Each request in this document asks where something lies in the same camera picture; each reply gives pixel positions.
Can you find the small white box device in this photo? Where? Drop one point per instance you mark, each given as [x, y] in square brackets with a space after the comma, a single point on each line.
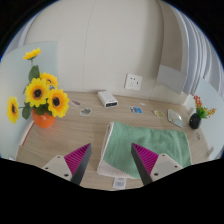
[107, 98]

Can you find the tiny white sticker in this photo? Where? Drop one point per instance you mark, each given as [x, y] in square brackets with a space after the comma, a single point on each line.
[142, 104]

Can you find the yellow artificial sunflower bouquet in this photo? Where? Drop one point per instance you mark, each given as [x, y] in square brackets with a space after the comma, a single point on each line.
[36, 92]

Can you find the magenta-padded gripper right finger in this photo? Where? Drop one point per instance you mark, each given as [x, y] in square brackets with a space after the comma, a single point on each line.
[146, 159]

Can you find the orange round vase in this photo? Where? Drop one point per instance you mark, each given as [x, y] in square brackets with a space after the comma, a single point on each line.
[43, 121]

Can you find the small pinkish sticker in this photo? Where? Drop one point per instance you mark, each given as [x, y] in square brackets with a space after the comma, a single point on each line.
[75, 103]

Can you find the orange and green artificial flowers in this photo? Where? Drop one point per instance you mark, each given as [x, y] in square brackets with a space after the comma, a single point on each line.
[202, 111]

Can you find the small yellowish sticker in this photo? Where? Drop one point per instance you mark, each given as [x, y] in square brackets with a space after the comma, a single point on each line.
[159, 114]

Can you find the small metal key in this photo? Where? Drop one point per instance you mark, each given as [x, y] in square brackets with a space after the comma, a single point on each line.
[198, 136]

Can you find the green towel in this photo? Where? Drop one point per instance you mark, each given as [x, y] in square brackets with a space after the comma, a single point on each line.
[153, 140]

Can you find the pale blue-grey curtain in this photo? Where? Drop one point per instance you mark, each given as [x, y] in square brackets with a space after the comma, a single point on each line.
[196, 50]

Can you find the small green-grey sticker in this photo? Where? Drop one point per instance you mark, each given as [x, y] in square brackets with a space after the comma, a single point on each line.
[86, 111]

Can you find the white wall socket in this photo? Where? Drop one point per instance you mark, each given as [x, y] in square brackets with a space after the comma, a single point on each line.
[133, 81]

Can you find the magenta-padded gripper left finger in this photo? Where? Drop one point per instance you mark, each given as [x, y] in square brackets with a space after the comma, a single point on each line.
[77, 159]

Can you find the frosted glass desk partition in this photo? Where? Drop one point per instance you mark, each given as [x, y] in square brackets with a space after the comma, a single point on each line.
[213, 96]
[46, 60]

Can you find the black round vase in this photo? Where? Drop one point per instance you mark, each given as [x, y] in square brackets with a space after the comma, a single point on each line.
[195, 122]

